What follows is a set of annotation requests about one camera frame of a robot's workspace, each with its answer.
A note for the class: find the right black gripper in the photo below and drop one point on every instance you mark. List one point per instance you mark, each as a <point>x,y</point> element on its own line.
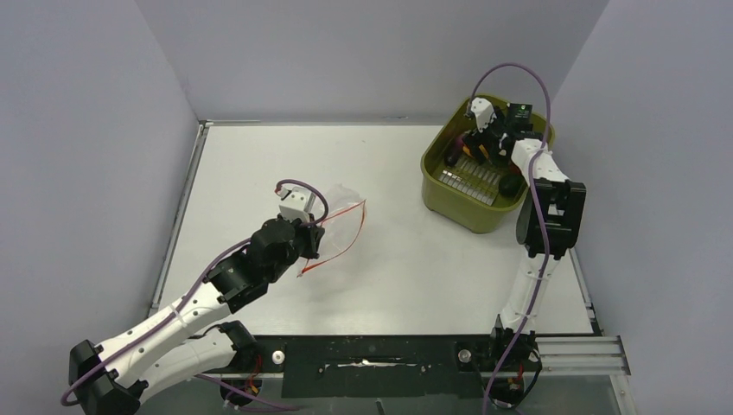
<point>476,138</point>

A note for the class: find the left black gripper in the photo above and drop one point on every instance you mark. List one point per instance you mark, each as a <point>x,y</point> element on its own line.
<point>312,233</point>

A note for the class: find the clear zip top bag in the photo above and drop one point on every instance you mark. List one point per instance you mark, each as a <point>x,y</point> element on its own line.
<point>343,225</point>

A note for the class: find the yellow toy bell pepper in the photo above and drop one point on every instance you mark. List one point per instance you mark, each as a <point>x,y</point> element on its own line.
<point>476,151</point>

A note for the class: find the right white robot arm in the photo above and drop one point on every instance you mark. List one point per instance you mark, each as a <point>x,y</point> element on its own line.
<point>549,220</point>

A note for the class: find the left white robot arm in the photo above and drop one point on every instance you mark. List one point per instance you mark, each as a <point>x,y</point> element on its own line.
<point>117,375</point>

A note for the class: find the purple toy eggplant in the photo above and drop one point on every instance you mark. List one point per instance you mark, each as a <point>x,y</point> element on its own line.
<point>455,150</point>

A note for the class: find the dark green toy avocado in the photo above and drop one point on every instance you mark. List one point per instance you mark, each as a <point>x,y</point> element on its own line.
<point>510,185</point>

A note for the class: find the olive green plastic basket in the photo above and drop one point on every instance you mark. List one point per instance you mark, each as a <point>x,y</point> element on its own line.
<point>467,193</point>

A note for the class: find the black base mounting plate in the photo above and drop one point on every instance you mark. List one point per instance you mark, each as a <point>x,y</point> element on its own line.
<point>393,366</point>

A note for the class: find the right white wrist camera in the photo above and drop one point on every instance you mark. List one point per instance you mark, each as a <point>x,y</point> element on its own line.
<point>482,112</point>

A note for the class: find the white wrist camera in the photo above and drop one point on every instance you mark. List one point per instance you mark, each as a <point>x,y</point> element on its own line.
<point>296,203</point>
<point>482,112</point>

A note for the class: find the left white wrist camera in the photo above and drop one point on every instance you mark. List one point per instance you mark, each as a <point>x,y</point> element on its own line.
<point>296,203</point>

